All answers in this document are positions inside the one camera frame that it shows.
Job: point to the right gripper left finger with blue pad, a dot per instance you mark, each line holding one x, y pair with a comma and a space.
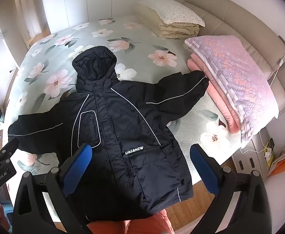
31, 215

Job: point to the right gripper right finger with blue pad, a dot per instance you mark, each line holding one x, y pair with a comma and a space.
252, 211

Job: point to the black hooded jacket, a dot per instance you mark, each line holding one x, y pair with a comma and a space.
137, 167

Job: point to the white nightstand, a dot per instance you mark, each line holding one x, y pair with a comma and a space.
263, 149

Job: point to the orange padded trousers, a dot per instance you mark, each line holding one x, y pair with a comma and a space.
158, 223

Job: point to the folded pink purple quilt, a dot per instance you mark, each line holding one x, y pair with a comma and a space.
238, 80

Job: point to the beige upholstered headboard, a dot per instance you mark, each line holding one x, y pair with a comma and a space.
224, 17

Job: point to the folded beige quilt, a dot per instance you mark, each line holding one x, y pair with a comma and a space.
151, 20

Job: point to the white floral pillow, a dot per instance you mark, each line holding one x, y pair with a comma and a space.
171, 11

